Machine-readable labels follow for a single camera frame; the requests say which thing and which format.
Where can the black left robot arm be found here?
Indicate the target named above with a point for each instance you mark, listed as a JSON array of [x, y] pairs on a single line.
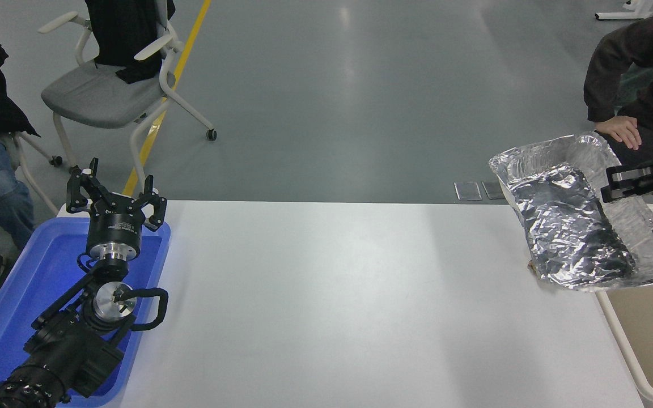
[[71, 351]]

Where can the blue plastic tray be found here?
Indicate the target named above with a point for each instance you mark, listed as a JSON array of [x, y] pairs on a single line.
[[26, 283]]

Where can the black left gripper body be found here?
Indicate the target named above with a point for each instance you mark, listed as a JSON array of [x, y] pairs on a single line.
[[114, 226]]

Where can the grey chair with white frame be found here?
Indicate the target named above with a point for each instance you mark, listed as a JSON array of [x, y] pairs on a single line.
[[91, 96]]

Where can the white stand base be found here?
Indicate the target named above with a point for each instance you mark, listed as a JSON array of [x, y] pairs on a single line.
[[615, 16]]

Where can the foil tray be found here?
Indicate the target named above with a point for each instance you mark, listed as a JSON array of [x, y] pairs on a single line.
[[553, 226]]

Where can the person's hand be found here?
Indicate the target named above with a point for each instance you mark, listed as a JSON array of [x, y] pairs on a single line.
[[621, 129]]

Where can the metal floor plate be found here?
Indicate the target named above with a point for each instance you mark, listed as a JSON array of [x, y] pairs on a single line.
[[467, 191], [493, 190]]

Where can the white chair frame with castors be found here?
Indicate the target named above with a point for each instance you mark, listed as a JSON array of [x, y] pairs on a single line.
[[34, 181]]

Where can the black garment on chair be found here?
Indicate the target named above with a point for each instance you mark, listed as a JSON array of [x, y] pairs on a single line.
[[125, 34]]

